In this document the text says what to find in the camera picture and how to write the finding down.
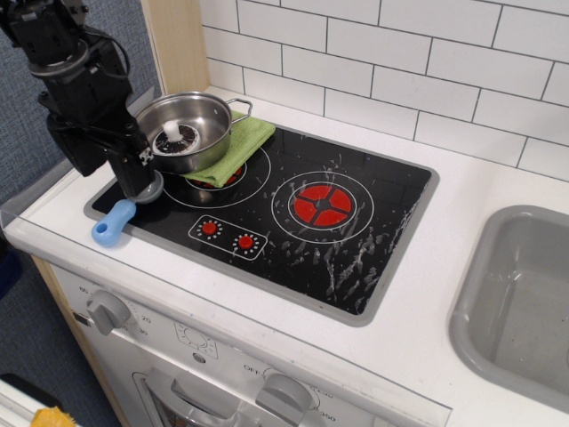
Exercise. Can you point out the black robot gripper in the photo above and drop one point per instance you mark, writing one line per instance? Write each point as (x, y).
(89, 121)

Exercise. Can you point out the blue and grey toy spoon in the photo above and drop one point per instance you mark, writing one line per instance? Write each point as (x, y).
(107, 231)

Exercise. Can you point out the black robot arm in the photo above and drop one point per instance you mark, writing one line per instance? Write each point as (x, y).
(55, 38)

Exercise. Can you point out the silver metal pot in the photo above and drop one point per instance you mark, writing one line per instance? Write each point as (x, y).
(210, 115)

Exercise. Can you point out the white and black mushroom toy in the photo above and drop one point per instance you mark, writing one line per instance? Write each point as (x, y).
(176, 140)

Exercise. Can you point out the left red stove knob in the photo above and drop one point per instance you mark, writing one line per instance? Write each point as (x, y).
(210, 228)

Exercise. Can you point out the red stove knob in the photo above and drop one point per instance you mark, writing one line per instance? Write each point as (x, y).
(210, 228)
(245, 242)

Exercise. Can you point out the green folded cloth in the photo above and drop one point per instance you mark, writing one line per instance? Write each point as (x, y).
(247, 136)

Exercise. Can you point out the left grey oven dial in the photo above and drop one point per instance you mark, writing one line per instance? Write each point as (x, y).
(107, 311)

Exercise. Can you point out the grey oven dial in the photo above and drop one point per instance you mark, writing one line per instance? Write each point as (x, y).
(285, 398)
(107, 311)

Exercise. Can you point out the right red stove knob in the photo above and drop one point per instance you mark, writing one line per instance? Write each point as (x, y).
(245, 242)

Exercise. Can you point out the white toy oven front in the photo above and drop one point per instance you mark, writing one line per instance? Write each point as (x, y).
(164, 373)

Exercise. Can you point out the black toy stove top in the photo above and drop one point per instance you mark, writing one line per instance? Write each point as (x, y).
(330, 223)

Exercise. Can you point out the yellow object at corner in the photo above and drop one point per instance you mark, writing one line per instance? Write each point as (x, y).
(52, 417)

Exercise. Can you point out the right grey oven dial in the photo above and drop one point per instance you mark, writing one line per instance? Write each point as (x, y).
(285, 398)

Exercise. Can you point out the grey plastic sink basin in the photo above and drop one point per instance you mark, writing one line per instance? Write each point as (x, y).
(510, 322)

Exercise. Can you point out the light wooden side post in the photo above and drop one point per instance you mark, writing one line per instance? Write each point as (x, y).
(177, 41)

